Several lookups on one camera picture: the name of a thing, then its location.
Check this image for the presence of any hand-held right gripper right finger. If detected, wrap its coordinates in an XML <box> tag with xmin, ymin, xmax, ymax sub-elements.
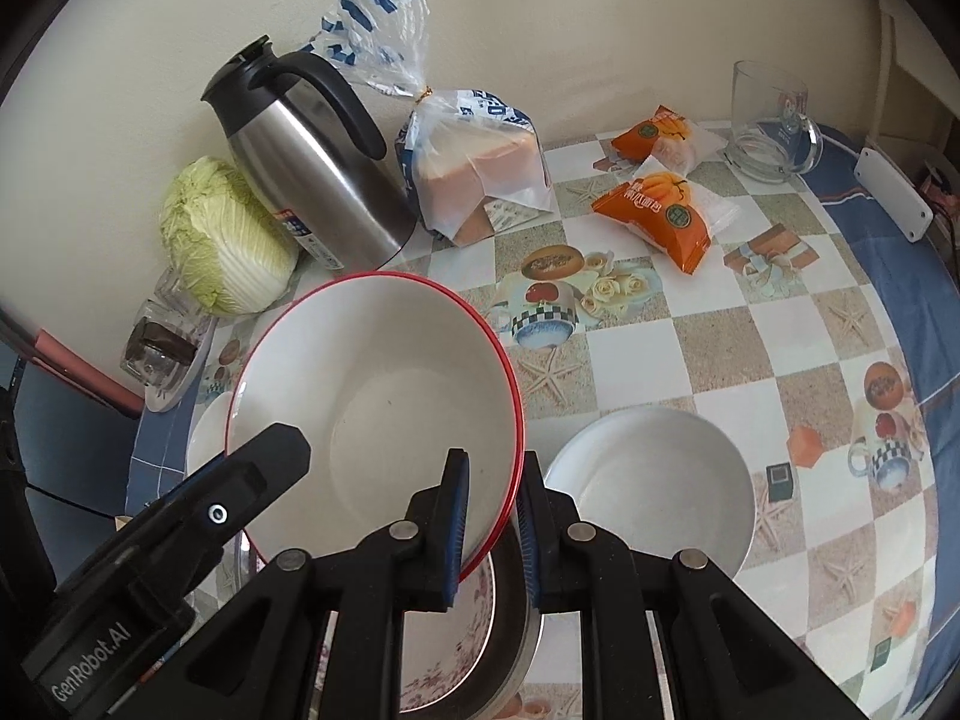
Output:
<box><xmin>514</xmin><ymin>451</ymin><xmax>875</xmax><ymax>720</ymax></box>

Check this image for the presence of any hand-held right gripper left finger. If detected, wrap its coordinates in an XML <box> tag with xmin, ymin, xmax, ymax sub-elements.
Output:
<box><xmin>166</xmin><ymin>448</ymin><xmax>472</xmax><ymax>720</ymax></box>

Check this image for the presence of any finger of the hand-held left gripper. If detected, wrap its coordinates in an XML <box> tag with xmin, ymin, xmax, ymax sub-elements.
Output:
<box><xmin>161</xmin><ymin>424</ymin><xmax>312</xmax><ymax>578</ymax></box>

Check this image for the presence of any stainless steel basin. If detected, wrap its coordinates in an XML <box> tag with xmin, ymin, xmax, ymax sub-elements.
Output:
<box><xmin>232</xmin><ymin>517</ymin><xmax>545</xmax><ymax>720</ymax></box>

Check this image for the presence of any small white ceramic bowl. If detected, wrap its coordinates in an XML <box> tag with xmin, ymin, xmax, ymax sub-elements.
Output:
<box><xmin>544</xmin><ymin>409</ymin><xmax>755</xmax><ymax>578</ymax></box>

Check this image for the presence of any round pink floral plate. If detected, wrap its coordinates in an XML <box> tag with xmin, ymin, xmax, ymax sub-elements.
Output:
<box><xmin>311</xmin><ymin>551</ymin><xmax>500</xmax><ymax>717</ymax></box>

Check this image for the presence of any red-rimmed white ceramic bowl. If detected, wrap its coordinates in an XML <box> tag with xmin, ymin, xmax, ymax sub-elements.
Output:
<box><xmin>225</xmin><ymin>271</ymin><xmax>528</xmax><ymax>582</ymax></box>

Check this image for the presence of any white oval floral tray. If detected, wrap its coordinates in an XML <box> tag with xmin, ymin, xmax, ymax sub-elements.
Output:
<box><xmin>139</xmin><ymin>311</ymin><xmax>220</xmax><ymax>413</ymax></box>

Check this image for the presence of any glass teapot brown lid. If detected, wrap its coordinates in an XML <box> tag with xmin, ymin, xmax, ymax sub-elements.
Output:
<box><xmin>124</xmin><ymin>319</ymin><xmax>200</xmax><ymax>387</ymax></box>

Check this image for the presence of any dark cabinet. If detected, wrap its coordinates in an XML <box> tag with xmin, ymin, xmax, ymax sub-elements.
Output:
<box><xmin>0</xmin><ymin>360</ymin><xmax>143</xmax><ymax>541</ymax></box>

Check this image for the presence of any napa cabbage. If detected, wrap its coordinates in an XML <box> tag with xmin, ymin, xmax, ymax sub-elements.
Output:
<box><xmin>159</xmin><ymin>156</ymin><xmax>301</xmax><ymax>317</ymax></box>

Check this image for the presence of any checked printed tablecloth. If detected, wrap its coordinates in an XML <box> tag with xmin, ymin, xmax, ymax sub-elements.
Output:
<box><xmin>124</xmin><ymin>120</ymin><xmax>953</xmax><ymax>720</ymax></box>

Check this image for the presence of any stainless steel thermos jug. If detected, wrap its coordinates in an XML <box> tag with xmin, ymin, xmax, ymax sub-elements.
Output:
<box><xmin>201</xmin><ymin>36</ymin><xmax>417</xmax><ymax>271</ymax></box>

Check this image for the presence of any orange snack packet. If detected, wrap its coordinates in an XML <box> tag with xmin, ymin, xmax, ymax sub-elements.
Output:
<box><xmin>611</xmin><ymin>105</ymin><xmax>728</xmax><ymax>170</ymax></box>
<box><xmin>591</xmin><ymin>171</ymin><xmax>732</xmax><ymax>275</ymax></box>

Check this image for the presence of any bagged sliced bread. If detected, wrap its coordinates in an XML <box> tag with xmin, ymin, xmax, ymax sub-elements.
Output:
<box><xmin>304</xmin><ymin>0</ymin><xmax>556</xmax><ymax>247</ymax></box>

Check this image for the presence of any clear glass mug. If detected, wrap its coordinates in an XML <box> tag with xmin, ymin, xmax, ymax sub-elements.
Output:
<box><xmin>724</xmin><ymin>60</ymin><xmax>824</xmax><ymax>182</ymax></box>

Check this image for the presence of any white plastic chair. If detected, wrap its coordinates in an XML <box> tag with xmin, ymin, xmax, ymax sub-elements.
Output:
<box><xmin>874</xmin><ymin>0</ymin><xmax>960</xmax><ymax>188</ymax></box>

